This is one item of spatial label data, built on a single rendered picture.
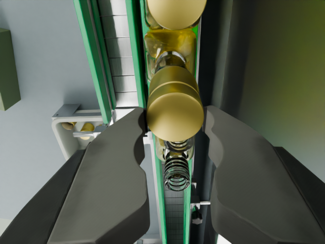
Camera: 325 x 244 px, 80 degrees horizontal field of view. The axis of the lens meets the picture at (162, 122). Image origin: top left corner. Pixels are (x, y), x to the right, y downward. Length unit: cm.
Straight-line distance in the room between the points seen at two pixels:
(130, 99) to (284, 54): 32
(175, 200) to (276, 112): 51
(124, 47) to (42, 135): 49
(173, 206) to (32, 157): 55
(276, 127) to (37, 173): 86
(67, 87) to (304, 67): 58
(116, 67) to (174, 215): 55
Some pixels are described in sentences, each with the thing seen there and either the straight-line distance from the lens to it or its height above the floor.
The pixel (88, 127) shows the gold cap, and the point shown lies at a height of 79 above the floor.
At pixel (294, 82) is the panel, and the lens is 24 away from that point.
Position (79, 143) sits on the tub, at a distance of 73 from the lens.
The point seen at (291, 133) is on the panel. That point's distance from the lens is 24.
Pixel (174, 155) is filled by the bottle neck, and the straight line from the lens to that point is 24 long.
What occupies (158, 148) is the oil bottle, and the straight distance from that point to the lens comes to 27.
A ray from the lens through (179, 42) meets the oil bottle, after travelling 20.
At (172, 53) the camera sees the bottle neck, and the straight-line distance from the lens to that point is 19.
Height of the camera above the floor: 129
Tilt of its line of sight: 57 degrees down
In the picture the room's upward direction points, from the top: 178 degrees counter-clockwise
